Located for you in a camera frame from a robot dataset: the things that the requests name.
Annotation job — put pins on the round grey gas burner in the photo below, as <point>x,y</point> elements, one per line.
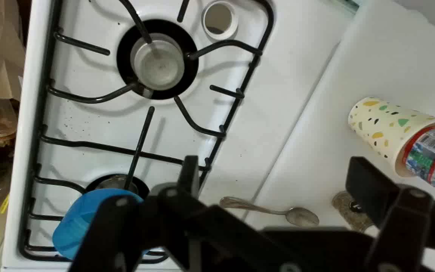
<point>121,181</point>
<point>157,62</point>

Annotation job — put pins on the black stove grate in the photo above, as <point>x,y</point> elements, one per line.
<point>142,136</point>

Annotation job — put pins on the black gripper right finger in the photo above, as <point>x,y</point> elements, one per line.
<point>403,226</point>

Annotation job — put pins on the metal spoon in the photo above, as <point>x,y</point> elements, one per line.
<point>301,214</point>

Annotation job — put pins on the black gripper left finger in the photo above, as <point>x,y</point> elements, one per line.
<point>112,226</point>

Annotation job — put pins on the blue cup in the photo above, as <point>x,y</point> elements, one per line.
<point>76,226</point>

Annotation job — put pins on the confetti print paper cup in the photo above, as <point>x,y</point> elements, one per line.
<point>378,125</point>

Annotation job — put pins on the white gas stove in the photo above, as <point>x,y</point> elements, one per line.
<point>298,99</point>

